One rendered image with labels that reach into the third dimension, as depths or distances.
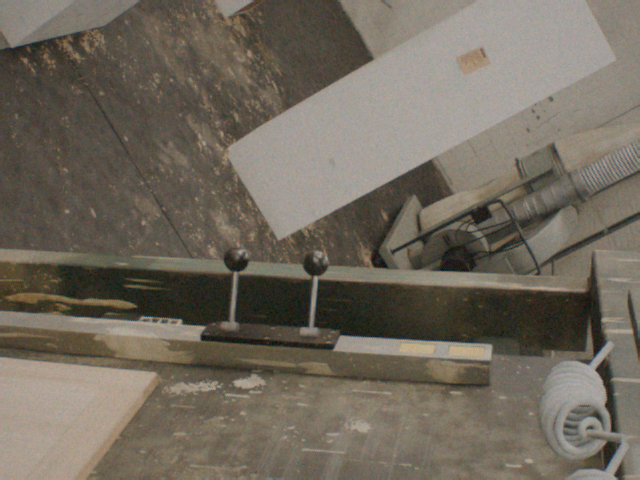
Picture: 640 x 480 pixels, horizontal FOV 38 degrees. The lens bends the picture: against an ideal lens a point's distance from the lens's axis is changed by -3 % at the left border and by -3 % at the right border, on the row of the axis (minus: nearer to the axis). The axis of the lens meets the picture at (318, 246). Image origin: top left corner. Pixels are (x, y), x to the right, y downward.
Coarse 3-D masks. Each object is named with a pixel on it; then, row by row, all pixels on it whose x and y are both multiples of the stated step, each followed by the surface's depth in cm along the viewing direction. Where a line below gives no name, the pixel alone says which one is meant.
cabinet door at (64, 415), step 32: (0, 384) 133; (32, 384) 133; (64, 384) 132; (96, 384) 132; (128, 384) 132; (0, 416) 124; (32, 416) 124; (64, 416) 124; (96, 416) 124; (128, 416) 125; (0, 448) 117; (32, 448) 117; (64, 448) 116; (96, 448) 116
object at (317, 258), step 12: (312, 252) 139; (312, 264) 138; (324, 264) 139; (312, 276) 139; (312, 288) 139; (312, 300) 139; (312, 312) 138; (312, 324) 138; (300, 336) 138; (312, 336) 137
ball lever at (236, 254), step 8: (232, 248) 142; (240, 248) 142; (224, 256) 142; (232, 256) 141; (240, 256) 141; (248, 256) 142; (232, 264) 141; (240, 264) 141; (232, 272) 142; (232, 280) 142; (232, 288) 141; (232, 296) 141; (232, 304) 141; (232, 312) 141; (232, 320) 141; (224, 328) 140; (232, 328) 140
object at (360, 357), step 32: (0, 320) 148; (32, 320) 148; (64, 320) 148; (96, 320) 147; (64, 352) 146; (96, 352) 144; (128, 352) 143; (160, 352) 142; (192, 352) 141; (224, 352) 139; (256, 352) 138; (288, 352) 137; (320, 352) 136; (352, 352) 135; (384, 352) 134
